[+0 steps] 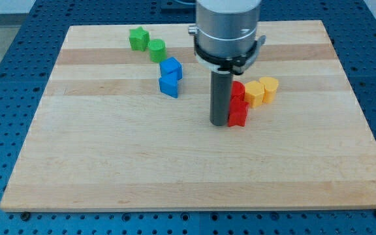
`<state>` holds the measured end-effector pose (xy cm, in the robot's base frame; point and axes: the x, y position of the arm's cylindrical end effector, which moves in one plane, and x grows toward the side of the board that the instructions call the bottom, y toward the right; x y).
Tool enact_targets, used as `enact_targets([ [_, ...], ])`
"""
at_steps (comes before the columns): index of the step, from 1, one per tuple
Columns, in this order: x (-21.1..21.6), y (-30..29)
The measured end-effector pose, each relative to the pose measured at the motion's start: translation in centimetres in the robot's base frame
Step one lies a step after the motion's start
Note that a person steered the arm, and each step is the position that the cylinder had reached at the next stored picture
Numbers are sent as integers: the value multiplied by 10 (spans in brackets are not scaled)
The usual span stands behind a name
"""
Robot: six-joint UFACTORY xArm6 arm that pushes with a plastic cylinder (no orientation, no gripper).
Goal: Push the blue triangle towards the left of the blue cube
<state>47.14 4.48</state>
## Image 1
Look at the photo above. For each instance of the black end effector mount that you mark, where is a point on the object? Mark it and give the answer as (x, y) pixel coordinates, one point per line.
(233, 65)

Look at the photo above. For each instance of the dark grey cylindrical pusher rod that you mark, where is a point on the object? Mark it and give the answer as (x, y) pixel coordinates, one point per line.
(220, 94)

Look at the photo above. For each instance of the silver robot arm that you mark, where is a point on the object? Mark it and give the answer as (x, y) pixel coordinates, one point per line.
(225, 41)

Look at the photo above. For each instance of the blue triangle block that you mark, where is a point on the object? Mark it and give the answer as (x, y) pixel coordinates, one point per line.
(168, 84)

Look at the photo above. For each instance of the blue cube block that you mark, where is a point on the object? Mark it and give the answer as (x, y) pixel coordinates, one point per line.
(171, 65)

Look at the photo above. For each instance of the red cylinder block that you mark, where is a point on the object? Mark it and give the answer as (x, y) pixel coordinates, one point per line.
(238, 90)

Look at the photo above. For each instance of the red star block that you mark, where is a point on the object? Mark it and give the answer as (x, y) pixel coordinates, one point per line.
(238, 112)

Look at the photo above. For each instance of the yellow hexagon block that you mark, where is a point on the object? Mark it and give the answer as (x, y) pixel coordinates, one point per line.
(254, 93)

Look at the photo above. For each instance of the yellow heart block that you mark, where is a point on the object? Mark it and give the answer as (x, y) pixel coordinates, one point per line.
(271, 85)

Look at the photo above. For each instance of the green cylinder block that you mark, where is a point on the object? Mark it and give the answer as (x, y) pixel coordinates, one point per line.
(157, 50)

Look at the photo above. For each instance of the green star block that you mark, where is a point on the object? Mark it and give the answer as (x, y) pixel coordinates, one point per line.
(139, 39)

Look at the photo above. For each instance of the light wooden board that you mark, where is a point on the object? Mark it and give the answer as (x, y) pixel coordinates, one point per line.
(105, 139)

